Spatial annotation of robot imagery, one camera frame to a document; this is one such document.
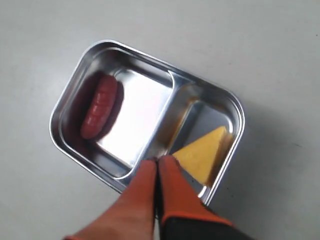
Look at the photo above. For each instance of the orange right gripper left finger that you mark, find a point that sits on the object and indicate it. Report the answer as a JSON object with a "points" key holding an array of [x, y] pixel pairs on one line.
{"points": [[132, 215]]}

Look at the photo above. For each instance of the red toy sausage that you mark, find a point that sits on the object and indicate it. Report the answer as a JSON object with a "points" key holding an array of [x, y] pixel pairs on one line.
{"points": [[100, 107]]}

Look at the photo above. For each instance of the steel two-compartment lunch box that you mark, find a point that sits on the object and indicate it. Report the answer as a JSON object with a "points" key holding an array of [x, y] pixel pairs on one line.
{"points": [[159, 110]]}

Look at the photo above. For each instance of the yellow toy cheese wedge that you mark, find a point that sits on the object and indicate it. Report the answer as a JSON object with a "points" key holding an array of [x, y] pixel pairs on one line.
{"points": [[202, 158]]}

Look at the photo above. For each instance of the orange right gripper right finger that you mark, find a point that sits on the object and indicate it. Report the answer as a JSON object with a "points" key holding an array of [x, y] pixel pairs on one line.
{"points": [[181, 214]]}

